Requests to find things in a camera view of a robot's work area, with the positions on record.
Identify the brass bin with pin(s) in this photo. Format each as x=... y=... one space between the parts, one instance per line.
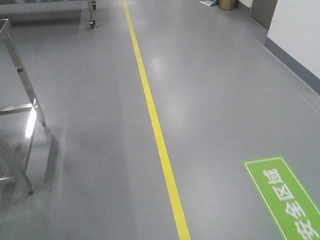
x=227 y=5

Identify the steel table frame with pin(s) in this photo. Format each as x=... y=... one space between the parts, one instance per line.
x=18 y=166

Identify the steel cart with casters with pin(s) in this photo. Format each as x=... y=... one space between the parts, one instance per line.
x=48 y=11

